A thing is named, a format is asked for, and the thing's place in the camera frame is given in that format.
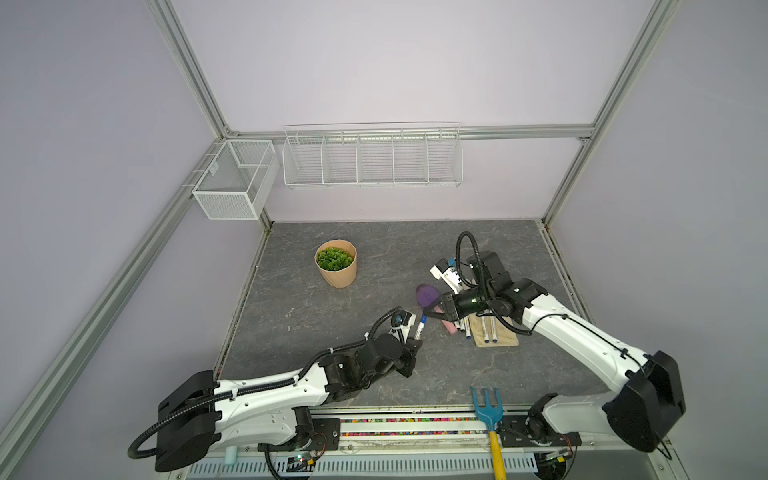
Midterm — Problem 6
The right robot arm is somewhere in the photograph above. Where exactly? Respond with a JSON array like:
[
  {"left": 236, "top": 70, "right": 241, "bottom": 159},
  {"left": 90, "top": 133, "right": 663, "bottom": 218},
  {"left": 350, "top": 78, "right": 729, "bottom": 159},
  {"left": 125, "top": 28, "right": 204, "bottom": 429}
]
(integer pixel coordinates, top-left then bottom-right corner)
[{"left": 430, "top": 251, "right": 686, "bottom": 453}]

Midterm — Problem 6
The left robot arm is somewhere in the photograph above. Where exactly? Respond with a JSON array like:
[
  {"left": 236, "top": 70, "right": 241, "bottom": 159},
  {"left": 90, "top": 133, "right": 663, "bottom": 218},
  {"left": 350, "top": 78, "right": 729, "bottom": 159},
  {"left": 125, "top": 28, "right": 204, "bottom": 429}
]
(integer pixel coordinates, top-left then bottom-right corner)
[{"left": 127, "top": 333, "right": 423, "bottom": 472}]

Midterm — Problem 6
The beige work glove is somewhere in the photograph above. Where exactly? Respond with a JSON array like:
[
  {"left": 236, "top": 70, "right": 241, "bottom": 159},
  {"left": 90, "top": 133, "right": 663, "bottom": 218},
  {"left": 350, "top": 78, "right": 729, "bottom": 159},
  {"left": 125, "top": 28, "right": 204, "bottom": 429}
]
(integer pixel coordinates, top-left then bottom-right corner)
[{"left": 468, "top": 315, "right": 520, "bottom": 348}]

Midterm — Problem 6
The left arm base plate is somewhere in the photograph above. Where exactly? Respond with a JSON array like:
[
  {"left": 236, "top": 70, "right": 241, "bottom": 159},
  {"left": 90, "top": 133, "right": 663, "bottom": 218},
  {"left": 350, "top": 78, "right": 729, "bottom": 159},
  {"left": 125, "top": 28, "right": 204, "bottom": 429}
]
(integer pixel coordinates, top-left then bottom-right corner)
[{"left": 269, "top": 417, "right": 341, "bottom": 452}]

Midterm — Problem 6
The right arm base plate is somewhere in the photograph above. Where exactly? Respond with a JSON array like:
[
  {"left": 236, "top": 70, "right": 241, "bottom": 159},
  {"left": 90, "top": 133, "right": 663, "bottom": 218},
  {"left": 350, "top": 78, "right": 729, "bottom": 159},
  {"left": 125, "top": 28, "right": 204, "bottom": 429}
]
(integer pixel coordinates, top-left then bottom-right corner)
[{"left": 496, "top": 413, "right": 582, "bottom": 447}]

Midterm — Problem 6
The white wire shelf basket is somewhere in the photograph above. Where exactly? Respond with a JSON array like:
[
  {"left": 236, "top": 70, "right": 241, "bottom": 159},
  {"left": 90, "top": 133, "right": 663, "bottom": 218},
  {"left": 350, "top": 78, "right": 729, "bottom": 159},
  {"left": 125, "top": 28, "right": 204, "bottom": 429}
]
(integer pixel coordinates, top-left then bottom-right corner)
[{"left": 282, "top": 122, "right": 464, "bottom": 188}]

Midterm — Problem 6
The beige pot with green plant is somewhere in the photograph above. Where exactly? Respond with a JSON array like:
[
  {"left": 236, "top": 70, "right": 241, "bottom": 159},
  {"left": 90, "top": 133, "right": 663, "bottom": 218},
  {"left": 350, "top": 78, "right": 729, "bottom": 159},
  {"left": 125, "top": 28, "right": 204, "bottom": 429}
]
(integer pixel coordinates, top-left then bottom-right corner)
[{"left": 315, "top": 239, "right": 358, "bottom": 289}]

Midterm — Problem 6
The purple trowel pink handle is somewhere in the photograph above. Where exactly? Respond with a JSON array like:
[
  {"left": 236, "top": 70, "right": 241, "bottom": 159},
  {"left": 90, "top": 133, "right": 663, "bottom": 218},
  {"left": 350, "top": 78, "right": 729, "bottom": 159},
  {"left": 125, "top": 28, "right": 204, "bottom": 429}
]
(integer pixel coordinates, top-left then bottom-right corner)
[{"left": 416, "top": 284, "right": 458, "bottom": 335}]

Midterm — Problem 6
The white wire mesh box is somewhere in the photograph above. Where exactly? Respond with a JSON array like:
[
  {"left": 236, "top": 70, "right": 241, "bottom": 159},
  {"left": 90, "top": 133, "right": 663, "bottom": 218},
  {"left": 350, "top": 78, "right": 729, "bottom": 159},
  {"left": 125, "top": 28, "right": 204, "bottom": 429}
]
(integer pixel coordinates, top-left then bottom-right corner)
[{"left": 193, "top": 139, "right": 279, "bottom": 221}]

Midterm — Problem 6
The teal rake yellow handle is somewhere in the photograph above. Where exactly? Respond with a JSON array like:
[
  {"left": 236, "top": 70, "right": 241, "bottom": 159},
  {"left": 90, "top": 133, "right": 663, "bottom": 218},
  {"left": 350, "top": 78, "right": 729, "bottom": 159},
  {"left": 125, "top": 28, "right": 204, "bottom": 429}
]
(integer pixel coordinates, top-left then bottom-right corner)
[{"left": 470, "top": 387, "right": 507, "bottom": 480}]

